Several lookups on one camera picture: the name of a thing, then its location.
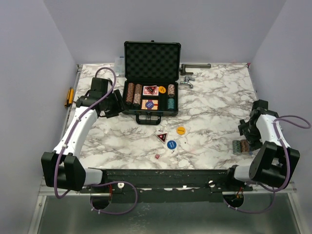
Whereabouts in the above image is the blue round button in case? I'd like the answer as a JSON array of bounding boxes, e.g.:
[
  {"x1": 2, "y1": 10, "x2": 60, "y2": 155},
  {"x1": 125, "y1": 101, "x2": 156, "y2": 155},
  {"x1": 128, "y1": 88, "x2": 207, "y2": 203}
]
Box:
[{"x1": 145, "y1": 101, "x2": 154, "y2": 109}]

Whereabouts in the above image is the black red triangle on table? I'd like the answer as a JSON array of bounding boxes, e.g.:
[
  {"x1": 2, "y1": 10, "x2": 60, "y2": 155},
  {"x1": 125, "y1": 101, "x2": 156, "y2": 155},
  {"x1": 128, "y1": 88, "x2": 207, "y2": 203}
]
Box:
[{"x1": 156, "y1": 132, "x2": 168, "y2": 144}]

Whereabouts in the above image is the brown chip stack far left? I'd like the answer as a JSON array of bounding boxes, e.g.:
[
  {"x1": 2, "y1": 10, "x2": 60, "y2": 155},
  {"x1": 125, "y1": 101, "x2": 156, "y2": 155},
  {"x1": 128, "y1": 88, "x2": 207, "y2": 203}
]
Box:
[{"x1": 126, "y1": 83, "x2": 135, "y2": 105}]

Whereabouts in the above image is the black poker set case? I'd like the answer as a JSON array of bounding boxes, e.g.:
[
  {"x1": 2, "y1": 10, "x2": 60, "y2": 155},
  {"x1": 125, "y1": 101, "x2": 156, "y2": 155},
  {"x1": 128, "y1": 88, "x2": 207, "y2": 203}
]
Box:
[{"x1": 123, "y1": 41, "x2": 181, "y2": 125}]

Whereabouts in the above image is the black red triangle button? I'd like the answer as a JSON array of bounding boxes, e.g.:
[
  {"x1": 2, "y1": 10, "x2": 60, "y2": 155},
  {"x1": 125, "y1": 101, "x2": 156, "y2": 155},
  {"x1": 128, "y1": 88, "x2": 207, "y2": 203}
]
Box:
[{"x1": 146, "y1": 86, "x2": 157, "y2": 95}]

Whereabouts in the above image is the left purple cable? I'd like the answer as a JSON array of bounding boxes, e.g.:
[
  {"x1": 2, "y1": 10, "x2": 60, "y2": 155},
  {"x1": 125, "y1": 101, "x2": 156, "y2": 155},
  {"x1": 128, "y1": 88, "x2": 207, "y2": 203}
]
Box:
[{"x1": 53, "y1": 67, "x2": 138, "y2": 215}]

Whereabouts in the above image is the clear plastic organizer box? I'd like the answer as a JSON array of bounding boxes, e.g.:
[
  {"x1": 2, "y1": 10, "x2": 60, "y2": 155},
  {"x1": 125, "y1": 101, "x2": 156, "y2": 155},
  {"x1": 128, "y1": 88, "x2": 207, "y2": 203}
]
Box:
[{"x1": 114, "y1": 57, "x2": 125, "y2": 77}]

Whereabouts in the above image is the yellow big blind button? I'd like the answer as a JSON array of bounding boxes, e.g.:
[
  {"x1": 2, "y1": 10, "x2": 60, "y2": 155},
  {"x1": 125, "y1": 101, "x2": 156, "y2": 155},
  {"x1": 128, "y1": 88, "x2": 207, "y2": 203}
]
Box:
[{"x1": 158, "y1": 86, "x2": 167, "y2": 94}]

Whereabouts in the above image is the blue round button on table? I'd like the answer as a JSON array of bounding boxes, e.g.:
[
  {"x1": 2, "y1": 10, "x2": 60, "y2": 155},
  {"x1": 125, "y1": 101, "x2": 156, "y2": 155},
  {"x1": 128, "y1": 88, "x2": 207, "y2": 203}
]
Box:
[{"x1": 167, "y1": 140, "x2": 177, "y2": 150}]

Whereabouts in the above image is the grey metal door handle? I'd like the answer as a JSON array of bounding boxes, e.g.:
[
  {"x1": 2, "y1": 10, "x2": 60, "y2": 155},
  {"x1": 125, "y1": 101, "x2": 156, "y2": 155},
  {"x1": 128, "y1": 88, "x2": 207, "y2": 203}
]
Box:
[{"x1": 179, "y1": 63, "x2": 212, "y2": 76}]

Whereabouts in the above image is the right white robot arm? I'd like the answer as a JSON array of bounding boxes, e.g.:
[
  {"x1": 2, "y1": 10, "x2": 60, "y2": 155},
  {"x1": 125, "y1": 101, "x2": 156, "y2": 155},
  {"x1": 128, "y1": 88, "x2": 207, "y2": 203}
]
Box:
[{"x1": 224, "y1": 99, "x2": 300, "y2": 191}]

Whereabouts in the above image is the silver metal tap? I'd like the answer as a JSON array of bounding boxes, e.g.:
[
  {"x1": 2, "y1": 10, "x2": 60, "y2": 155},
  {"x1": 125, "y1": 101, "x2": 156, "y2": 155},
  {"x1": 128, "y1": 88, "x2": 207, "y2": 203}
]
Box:
[{"x1": 180, "y1": 76, "x2": 195, "y2": 89}]

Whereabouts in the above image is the orange black utility knife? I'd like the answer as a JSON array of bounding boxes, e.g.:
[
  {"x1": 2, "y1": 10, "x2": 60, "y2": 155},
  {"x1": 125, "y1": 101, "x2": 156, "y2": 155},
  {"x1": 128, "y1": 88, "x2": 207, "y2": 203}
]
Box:
[{"x1": 64, "y1": 87, "x2": 74, "y2": 108}]

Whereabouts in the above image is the orange playing card deck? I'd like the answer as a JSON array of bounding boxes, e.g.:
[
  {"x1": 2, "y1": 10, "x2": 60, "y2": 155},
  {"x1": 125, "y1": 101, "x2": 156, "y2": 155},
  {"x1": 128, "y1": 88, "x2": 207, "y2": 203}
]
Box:
[{"x1": 141, "y1": 99, "x2": 158, "y2": 110}]

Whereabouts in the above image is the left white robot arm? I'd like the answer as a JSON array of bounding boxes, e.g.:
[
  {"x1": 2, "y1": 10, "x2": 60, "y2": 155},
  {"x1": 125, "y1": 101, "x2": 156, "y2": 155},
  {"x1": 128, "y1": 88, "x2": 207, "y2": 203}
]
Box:
[{"x1": 41, "y1": 78, "x2": 124, "y2": 193}]

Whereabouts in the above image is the yellow round button on table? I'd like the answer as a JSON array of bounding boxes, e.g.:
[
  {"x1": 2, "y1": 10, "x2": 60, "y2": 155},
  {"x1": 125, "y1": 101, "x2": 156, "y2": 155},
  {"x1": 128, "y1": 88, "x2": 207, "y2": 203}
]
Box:
[{"x1": 176, "y1": 126, "x2": 186, "y2": 135}]

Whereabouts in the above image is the grey green chip stack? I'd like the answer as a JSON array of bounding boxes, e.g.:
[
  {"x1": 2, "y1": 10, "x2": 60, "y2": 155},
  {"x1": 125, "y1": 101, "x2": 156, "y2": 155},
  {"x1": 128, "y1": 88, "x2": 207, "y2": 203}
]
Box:
[{"x1": 232, "y1": 140, "x2": 242, "y2": 155}]

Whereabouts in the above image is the brown red chip stack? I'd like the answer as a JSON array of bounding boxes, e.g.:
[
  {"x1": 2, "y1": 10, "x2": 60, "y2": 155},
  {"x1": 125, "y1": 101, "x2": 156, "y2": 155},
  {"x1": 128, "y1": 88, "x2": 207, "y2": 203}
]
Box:
[{"x1": 240, "y1": 139, "x2": 250, "y2": 154}]

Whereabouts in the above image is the red playing card deck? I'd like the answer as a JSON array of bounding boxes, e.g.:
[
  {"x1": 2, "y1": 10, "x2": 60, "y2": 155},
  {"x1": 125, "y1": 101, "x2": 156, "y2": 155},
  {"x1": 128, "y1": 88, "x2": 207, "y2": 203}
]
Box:
[{"x1": 142, "y1": 85, "x2": 159, "y2": 96}]

